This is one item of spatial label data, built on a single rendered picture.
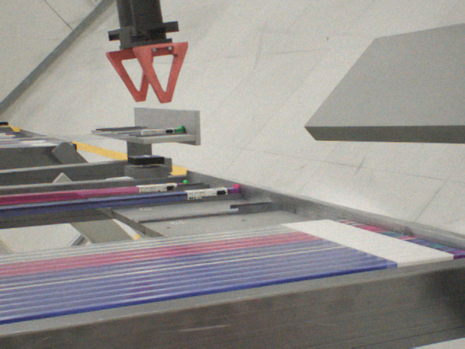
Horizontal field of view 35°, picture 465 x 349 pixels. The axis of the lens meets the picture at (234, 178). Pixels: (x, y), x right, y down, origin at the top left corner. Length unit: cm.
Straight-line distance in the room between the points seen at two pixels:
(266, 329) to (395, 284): 12
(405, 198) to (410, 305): 154
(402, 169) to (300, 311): 172
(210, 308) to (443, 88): 76
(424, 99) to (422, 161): 103
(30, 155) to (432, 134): 111
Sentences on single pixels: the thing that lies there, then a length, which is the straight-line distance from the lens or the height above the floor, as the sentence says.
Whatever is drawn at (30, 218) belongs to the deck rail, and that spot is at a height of 87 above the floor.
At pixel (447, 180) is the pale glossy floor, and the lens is 209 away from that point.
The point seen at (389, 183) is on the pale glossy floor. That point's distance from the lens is 224.
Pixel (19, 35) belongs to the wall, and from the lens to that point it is 871.
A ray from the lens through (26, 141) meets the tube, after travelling 133.
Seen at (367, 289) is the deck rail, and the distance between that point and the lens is 58.
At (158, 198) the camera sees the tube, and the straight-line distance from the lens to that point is 100.
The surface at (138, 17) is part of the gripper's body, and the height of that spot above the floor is 100.
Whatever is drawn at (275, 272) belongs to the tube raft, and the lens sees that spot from 59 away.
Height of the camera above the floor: 116
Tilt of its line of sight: 23 degrees down
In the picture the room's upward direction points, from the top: 43 degrees counter-clockwise
